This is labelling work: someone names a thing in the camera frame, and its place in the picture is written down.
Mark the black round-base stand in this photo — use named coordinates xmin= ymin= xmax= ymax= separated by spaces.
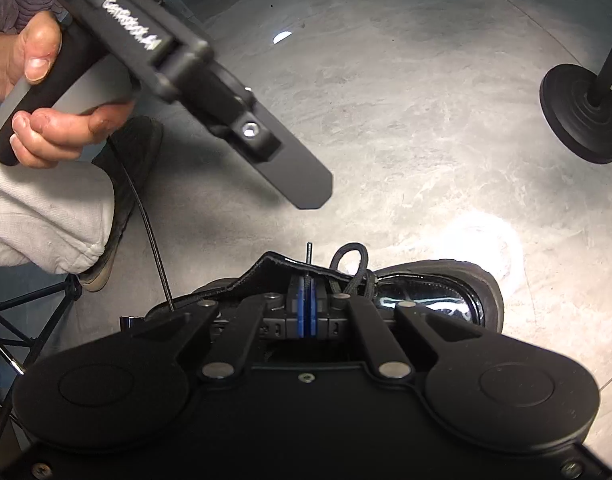
xmin=539 ymin=2 xmax=612 ymax=165

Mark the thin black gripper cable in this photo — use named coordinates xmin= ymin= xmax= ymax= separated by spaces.
xmin=108 ymin=140 xmax=177 ymax=313

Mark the black patent leather shoe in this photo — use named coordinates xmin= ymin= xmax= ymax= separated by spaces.
xmin=118 ymin=250 xmax=506 ymax=342

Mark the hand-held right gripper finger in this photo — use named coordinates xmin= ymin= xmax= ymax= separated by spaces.
xmin=136 ymin=274 xmax=309 ymax=381
xmin=308 ymin=275 xmax=487 ymax=381

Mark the black metal folding frame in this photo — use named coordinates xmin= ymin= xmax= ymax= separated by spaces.
xmin=0 ymin=277 xmax=84 ymax=411

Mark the person's left hand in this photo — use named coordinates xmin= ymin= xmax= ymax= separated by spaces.
xmin=8 ymin=12 xmax=136 ymax=169

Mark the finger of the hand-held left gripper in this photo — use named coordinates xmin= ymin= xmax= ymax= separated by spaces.
xmin=160 ymin=50 xmax=335 ymax=211

